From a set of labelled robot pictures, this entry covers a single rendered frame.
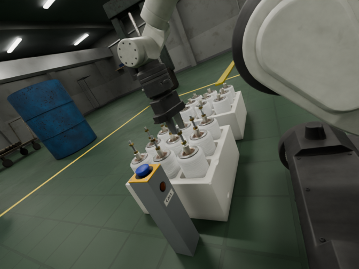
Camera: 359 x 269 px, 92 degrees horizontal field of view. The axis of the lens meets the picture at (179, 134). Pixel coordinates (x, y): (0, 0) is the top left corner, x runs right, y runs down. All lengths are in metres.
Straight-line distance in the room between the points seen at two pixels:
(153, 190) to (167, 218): 0.10
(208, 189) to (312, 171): 0.28
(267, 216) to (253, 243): 0.10
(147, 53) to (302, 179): 0.48
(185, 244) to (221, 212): 0.15
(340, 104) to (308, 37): 0.08
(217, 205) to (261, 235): 0.15
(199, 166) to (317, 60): 0.44
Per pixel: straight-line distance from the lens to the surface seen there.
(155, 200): 0.49
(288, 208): 0.69
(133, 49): 0.48
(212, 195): 0.59
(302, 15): 0.23
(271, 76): 0.24
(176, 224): 0.55
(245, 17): 0.26
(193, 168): 0.58
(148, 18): 0.48
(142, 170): 0.46
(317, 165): 0.53
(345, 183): 0.49
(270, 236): 0.63
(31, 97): 2.90
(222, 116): 1.01
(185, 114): 1.11
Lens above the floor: 0.53
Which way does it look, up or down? 21 degrees down
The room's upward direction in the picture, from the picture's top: 25 degrees counter-clockwise
